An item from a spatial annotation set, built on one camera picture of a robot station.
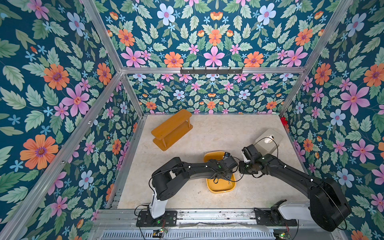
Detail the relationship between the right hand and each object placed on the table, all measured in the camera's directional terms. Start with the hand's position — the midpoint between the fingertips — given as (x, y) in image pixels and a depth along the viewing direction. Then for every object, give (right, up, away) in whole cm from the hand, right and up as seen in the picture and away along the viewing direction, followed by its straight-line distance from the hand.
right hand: (240, 168), depth 86 cm
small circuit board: (-44, -28, -14) cm, 54 cm away
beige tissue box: (+20, +15, +7) cm, 26 cm away
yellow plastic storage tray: (-13, -8, -3) cm, 15 cm away
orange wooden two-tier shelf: (-42, +21, +7) cm, 48 cm away
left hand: (-6, -4, +2) cm, 7 cm away
